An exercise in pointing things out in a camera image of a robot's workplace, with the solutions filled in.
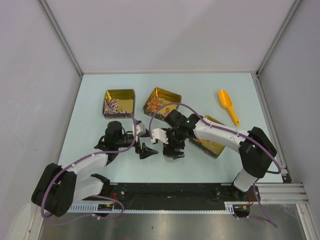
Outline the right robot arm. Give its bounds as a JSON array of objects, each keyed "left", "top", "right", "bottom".
[{"left": 162, "top": 110, "right": 277, "bottom": 201}]

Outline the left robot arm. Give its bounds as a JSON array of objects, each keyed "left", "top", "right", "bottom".
[{"left": 31, "top": 121, "right": 158, "bottom": 217}]

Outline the orange plastic scoop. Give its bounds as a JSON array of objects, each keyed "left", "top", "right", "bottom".
[{"left": 218, "top": 89, "right": 240, "bottom": 126}]

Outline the tin with round lollipops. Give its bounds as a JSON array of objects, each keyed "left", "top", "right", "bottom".
[{"left": 143, "top": 87, "right": 182, "bottom": 121}]

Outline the grey slotted cable duct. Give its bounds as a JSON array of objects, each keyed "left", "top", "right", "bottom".
[{"left": 67, "top": 201, "right": 234, "bottom": 215}]

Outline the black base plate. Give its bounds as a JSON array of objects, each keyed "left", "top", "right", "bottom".
[{"left": 99, "top": 183, "right": 261, "bottom": 206}]

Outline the tin with swirl lollipops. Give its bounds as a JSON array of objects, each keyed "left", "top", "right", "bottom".
[{"left": 102, "top": 89, "right": 136, "bottom": 119}]

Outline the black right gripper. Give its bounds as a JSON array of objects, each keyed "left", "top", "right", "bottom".
[{"left": 161, "top": 128, "right": 186, "bottom": 160}]

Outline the tin with popsicle candies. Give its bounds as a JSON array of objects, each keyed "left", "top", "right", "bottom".
[{"left": 188, "top": 114, "right": 226, "bottom": 160}]

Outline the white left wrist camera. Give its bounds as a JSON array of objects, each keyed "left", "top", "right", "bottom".
[{"left": 135, "top": 121, "right": 147, "bottom": 138}]

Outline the clear glass jar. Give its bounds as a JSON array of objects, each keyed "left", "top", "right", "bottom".
[{"left": 164, "top": 156, "right": 178, "bottom": 163}]

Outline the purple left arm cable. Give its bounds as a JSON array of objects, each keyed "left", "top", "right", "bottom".
[{"left": 40, "top": 112, "right": 138, "bottom": 227}]

